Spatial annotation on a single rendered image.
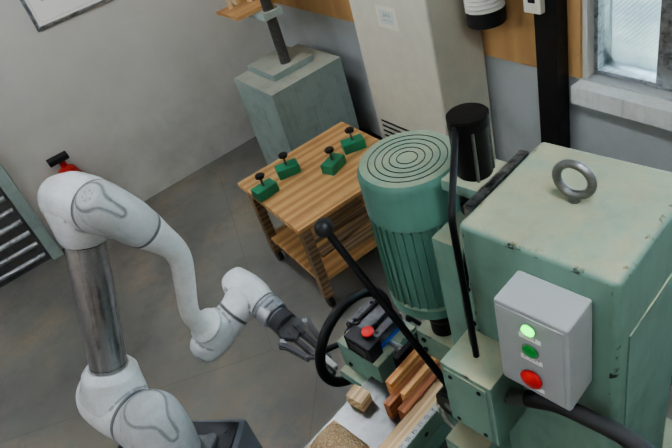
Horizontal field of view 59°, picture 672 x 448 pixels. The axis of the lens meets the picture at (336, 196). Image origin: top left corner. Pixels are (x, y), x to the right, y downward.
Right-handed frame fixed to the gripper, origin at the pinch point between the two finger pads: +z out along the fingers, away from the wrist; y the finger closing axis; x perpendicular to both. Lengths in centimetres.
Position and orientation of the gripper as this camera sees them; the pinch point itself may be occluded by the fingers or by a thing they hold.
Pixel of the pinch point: (327, 361)
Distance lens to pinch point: 174.3
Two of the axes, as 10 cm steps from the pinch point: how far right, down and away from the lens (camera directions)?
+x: 0.0, 6.3, 7.7
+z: 7.3, 5.3, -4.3
